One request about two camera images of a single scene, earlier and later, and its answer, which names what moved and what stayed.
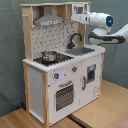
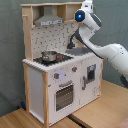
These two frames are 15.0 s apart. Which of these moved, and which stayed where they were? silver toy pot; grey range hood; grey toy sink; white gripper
Moved: white gripper
Stayed: grey range hood; silver toy pot; grey toy sink
